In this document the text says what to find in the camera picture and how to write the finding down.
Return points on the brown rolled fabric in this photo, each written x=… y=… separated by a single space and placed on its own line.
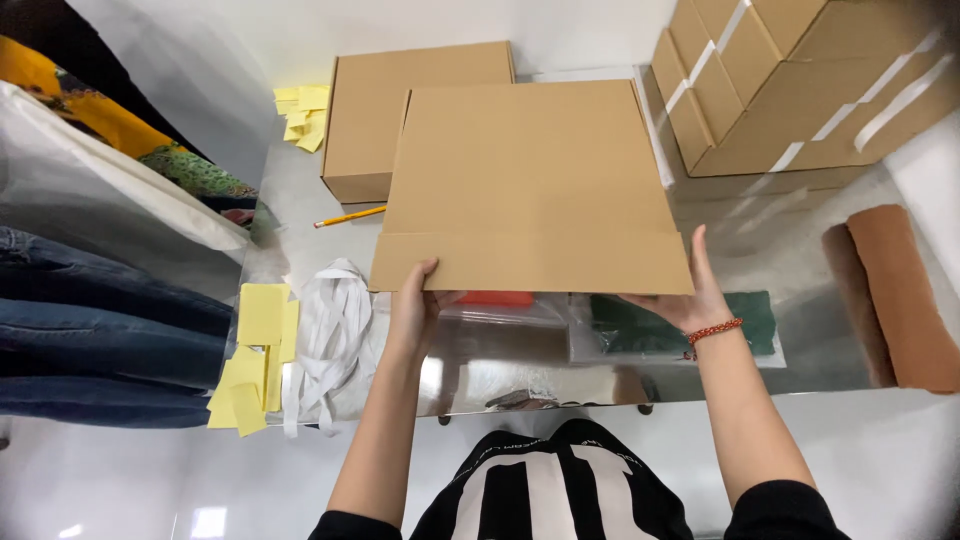
x=889 y=300

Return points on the stack of taped cardboard cartons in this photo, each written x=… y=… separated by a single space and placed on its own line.
x=795 y=82

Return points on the brown cardboard mailer box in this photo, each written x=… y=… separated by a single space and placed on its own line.
x=529 y=187

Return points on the green garment in plastic bag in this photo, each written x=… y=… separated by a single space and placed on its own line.
x=667 y=330

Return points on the rack of hanging clothes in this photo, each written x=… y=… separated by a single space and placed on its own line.
x=105 y=225

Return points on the person's black printed shirt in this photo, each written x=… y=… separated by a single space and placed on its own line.
x=570 y=487

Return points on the person's left hand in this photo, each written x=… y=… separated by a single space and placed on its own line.
x=412 y=315

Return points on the yellow pencil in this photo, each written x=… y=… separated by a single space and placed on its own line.
x=349 y=217

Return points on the small pile of yellow papers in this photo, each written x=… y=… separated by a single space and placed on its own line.
x=304 y=116

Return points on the large pile of yellow papers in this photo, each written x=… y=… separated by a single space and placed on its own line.
x=255 y=352

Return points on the red garment in plastic bag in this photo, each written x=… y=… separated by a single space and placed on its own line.
x=499 y=311

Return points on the closed brown cardboard box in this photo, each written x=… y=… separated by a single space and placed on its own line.
x=375 y=112

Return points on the person's right hand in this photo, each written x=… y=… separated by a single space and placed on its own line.
x=694 y=296

